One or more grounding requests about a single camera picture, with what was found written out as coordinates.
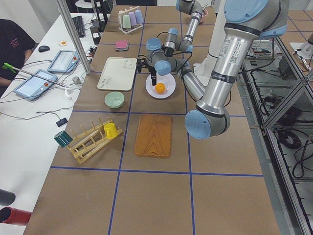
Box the blue tumbler cup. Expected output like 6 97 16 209
134 9 143 24

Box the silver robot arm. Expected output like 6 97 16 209
163 0 203 57
146 0 289 140

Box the green bowl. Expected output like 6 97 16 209
104 92 125 109

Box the green tumbler cup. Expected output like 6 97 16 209
122 14 131 30

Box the black computer mouse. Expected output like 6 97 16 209
38 46 50 53

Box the grey cloth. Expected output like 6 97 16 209
115 41 130 52

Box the white wire cup rack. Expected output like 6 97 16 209
118 6 144 34

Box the black keyboard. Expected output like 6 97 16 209
72 16 86 38

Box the purple tumbler cup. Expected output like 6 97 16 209
128 12 137 27

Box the teach pendant far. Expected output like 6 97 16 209
47 50 80 74

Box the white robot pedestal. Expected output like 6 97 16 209
194 0 226 86

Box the pink bowl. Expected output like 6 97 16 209
200 8 208 24

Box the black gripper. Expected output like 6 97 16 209
163 47 173 57
147 65 157 86

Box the orange fruit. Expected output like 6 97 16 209
155 83 166 94

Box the aluminium frame post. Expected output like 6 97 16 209
56 0 91 74

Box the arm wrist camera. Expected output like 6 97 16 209
136 57 148 73

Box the wooden dish rack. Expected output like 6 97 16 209
66 117 123 164

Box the cream bear tray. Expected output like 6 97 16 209
97 57 137 91

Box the seated person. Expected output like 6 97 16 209
0 19 36 97

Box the red cylinder bottle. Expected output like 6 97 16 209
0 207 32 226

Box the yellow mug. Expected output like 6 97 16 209
103 122 120 139

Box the teach pendant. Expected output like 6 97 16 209
47 50 80 74
13 76 53 101

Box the dark green mug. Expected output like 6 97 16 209
54 130 73 148

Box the teach pendant near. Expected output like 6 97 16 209
13 76 53 101

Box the wooden cutting board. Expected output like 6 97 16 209
134 114 172 158

